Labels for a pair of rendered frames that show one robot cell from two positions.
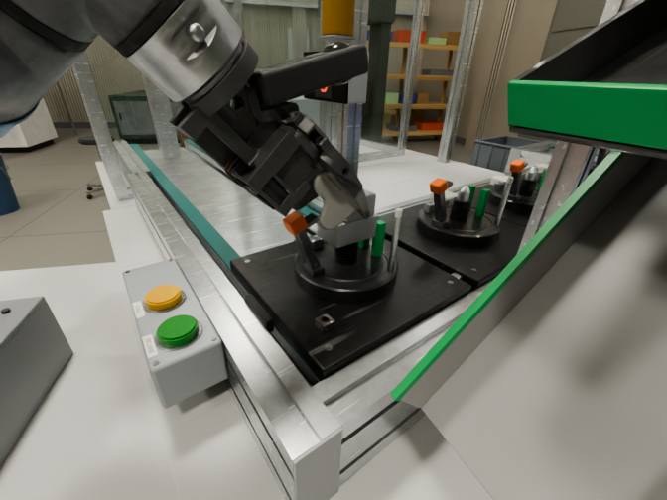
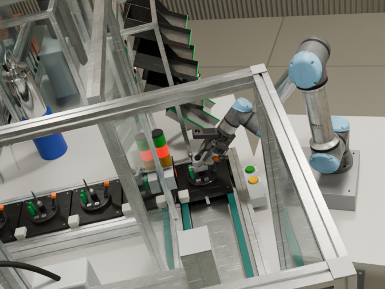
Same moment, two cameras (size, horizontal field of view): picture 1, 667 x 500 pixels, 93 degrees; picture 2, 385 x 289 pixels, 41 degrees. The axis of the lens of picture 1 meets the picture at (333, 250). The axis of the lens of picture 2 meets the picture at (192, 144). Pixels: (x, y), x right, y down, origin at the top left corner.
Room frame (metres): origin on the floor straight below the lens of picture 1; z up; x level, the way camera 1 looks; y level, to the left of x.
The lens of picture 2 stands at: (1.70, 1.09, 2.56)
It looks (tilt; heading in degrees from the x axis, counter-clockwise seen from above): 39 degrees down; 220
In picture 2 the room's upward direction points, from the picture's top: 15 degrees counter-clockwise
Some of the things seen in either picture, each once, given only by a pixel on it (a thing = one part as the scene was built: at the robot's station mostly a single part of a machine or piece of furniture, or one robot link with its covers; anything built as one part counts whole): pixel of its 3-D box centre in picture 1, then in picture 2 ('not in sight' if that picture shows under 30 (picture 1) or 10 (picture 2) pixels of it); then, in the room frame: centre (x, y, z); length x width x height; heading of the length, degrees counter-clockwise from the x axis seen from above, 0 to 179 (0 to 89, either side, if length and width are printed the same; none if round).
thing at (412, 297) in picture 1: (344, 277); (203, 178); (0.37, -0.02, 0.96); 0.24 x 0.24 x 0.02; 37
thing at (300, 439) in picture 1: (185, 254); (249, 222); (0.50, 0.27, 0.91); 0.89 x 0.06 x 0.11; 37
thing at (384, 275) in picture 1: (345, 265); (202, 175); (0.37, -0.02, 0.98); 0.14 x 0.14 x 0.02
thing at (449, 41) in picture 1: (404, 89); not in sight; (7.02, -1.30, 0.98); 2.16 x 0.60 x 1.95; 103
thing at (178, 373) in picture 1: (170, 318); (254, 185); (0.31, 0.21, 0.93); 0.21 x 0.07 x 0.06; 37
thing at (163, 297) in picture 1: (164, 299); (253, 180); (0.31, 0.21, 0.96); 0.04 x 0.04 x 0.02
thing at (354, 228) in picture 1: (353, 209); (196, 163); (0.37, -0.02, 1.06); 0.08 x 0.04 x 0.07; 127
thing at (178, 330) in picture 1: (179, 332); (250, 170); (0.25, 0.16, 0.96); 0.04 x 0.04 x 0.02
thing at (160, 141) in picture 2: not in sight; (158, 139); (0.59, 0.00, 1.38); 0.05 x 0.05 x 0.05
